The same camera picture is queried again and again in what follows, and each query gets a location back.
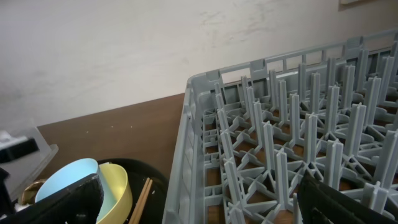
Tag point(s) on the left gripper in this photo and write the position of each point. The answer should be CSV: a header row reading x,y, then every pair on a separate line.
x,y
12,149

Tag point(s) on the left wooden chopstick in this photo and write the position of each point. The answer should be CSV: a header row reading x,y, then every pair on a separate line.
x,y
142,199

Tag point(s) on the gold snack wrapper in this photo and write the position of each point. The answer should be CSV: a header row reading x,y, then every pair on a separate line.
x,y
29,194

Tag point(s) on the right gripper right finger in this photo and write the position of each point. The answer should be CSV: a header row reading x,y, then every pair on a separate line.
x,y
320,203

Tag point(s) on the light blue cup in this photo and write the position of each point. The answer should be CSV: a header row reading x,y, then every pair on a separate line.
x,y
73,172

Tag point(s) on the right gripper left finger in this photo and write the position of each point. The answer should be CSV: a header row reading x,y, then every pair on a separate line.
x,y
79,202

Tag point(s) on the grey dishwasher rack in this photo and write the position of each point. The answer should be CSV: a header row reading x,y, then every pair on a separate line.
x,y
249,132

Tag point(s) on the right wooden chopstick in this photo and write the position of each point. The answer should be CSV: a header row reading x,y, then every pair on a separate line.
x,y
143,205

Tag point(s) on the yellow bowl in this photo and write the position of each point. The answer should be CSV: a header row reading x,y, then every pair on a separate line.
x,y
117,179

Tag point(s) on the clear plastic bin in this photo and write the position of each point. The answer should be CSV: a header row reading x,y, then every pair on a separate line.
x,y
24,170

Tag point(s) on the wooden chopstick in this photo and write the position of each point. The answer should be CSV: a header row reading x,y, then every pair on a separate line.
x,y
142,199
143,205

